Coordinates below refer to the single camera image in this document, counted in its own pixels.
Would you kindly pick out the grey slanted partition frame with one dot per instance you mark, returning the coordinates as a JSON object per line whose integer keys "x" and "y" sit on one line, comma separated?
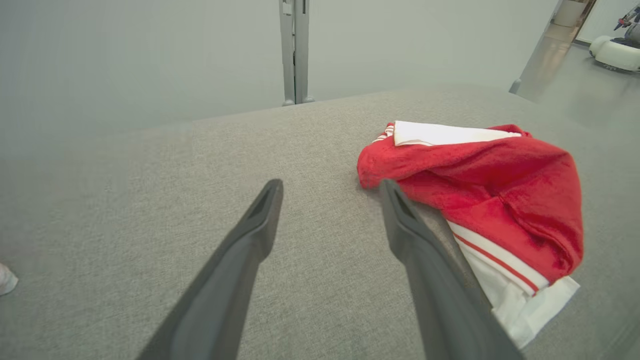
{"x": 542, "y": 47}

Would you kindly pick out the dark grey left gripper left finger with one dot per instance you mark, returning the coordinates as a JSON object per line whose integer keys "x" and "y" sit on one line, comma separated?
{"x": 220, "y": 300}

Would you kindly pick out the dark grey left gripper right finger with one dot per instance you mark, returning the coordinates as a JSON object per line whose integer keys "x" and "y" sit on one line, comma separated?
{"x": 445, "y": 310}

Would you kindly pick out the red shorts with white stripes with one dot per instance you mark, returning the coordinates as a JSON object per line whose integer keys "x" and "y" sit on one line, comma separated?
{"x": 6, "y": 280}

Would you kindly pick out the grey metal partition post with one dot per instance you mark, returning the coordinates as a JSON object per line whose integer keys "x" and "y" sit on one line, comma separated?
{"x": 296, "y": 50}

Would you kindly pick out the red and white shirt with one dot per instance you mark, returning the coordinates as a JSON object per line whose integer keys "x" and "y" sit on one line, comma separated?
{"x": 500, "y": 180}

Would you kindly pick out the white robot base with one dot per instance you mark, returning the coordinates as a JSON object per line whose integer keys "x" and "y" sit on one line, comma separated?
{"x": 617, "y": 52}

